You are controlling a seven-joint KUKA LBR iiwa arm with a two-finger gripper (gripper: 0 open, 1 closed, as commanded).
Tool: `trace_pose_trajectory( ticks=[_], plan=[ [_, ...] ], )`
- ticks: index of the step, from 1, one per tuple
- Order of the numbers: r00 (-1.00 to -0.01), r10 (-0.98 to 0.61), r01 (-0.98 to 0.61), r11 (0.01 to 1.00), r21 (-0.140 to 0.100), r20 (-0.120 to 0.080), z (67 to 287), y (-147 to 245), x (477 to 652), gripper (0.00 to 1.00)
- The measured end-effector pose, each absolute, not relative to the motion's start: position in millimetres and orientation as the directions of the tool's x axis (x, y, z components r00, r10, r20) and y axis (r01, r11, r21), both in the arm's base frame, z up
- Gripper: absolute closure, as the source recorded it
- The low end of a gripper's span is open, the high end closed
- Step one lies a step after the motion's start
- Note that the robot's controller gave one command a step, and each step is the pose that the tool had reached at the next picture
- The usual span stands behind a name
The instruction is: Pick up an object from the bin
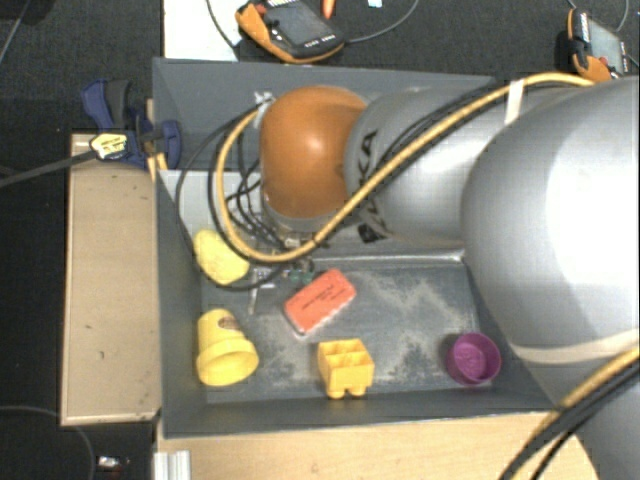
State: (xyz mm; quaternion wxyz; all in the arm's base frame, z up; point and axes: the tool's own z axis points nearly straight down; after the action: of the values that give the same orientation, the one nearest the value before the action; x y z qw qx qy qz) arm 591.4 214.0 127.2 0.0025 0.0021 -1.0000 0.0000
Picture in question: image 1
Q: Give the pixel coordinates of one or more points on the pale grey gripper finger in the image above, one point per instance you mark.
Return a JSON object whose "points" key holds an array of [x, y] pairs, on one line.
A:
{"points": [[253, 300]]}

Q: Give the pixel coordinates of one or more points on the yellow rounded sponge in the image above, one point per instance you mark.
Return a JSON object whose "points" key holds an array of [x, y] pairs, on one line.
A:
{"points": [[220, 260]]}

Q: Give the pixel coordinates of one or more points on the orange-red flat block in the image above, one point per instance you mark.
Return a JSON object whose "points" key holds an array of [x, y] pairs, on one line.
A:
{"points": [[320, 300]]}

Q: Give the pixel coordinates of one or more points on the yellow plastic cup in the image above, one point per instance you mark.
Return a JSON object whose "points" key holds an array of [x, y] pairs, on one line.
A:
{"points": [[222, 350]]}

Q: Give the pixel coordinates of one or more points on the yellow toy brick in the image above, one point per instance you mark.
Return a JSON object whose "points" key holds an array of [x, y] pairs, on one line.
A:
{"points": [[346, 365]]}

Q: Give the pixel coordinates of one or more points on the grey metal bin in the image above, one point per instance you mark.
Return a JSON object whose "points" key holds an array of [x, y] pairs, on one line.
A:
{"points": [[400, 298]]}

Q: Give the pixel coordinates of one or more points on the pale wood board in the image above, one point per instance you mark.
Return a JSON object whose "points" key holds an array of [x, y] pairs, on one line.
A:
{"points": [[110, 293]]}

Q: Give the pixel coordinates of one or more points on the purple plastic cup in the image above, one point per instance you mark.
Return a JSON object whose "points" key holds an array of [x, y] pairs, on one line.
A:
{"points": [[472, 358]]}

